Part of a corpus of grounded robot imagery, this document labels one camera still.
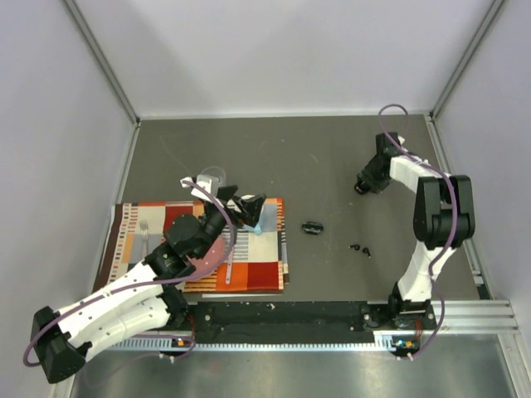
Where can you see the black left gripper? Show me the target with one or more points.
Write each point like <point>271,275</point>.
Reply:
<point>250,209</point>

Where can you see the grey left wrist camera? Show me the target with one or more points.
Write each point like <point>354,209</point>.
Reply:
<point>200,184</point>

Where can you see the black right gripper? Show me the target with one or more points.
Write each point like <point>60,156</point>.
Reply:
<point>377,186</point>

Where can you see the pink handled knife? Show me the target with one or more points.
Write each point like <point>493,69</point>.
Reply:
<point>229,261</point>

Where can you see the orange patchwork placemat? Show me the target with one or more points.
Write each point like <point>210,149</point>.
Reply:
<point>260,263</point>

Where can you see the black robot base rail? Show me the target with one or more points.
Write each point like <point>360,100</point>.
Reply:
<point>280,322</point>

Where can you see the white slotted cable duct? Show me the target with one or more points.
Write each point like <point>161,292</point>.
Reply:
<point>376,342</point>

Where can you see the black taped earbud charging case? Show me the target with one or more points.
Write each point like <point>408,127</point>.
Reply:
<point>312,228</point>

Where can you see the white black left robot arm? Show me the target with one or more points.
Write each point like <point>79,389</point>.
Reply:
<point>146,297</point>

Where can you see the blue mug white inside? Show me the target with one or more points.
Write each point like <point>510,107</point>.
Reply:
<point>257,229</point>

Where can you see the pink dotted plate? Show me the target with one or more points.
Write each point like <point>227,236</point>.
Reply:
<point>209,262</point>

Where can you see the pink handled fork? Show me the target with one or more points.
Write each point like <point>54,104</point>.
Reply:
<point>144,230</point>

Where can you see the clear plastic cup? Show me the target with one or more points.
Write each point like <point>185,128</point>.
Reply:
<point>216,172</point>

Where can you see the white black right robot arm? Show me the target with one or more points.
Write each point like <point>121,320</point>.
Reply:
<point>443,218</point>

